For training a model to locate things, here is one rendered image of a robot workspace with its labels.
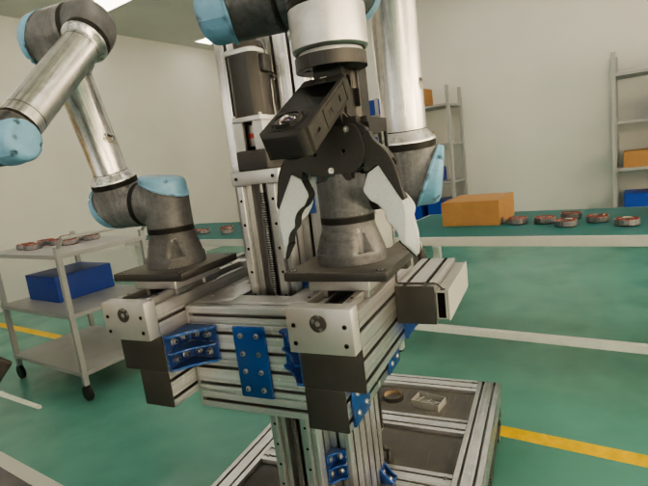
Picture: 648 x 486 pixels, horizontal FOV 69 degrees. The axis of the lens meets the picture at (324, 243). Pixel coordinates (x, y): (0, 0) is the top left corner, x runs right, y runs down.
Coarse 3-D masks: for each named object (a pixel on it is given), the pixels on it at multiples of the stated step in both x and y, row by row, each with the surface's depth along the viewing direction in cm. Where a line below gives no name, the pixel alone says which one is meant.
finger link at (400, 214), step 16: (368, 176) 45; (384, 176) 44; (368, 192) 45; (384, 192) 44; (384, 208) 45; (400, 208) 44; (400, 224) 44; (416, 224) 45; (400, 240) 45; (416, 240) 45
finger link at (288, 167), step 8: (288, 160) 48; (296, 160) 47; (288, 168) 48; (296, 168) 48; (280, 176) 49; (288, 176) 48; (304, 176) 48; (280, 184) 49; (280, 192) 49; (280, 200) 49
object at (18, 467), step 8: (0, 456) 95; (8, 456) 95; (0, 464) 92; (8, 464) 92; (16, 464) 92; (24, 464) 92; (16, 472) 89; (24, 472) 89; (32, 472) 88; (24, 480) 86; (32, 480) 86; (40, 480) 86; (48, 480) 85
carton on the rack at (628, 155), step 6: (624, 150) 533; (630, 150) 520; (636, 150) 507; (642, 150) 504; (624, 156) 514; (630, 156) 511; (636, 156) 508; (642, 156) 505; (624, 162) 515; (630, 162) 512; (636, 162) 509; (642, 162) 506
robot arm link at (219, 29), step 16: (208, 0) 56; (224, 0) 55; (240, 0) 54; (256, 0) 54; (272, 0) 53; (208, 16) 56; (224, 16) 56; (240, 16) 55; (256, 16) 55; (272, 16) 55; (208, 32) 58; (224, 32) 57; (240, 32) 57; (256, 32) 57; (272, 32) 57
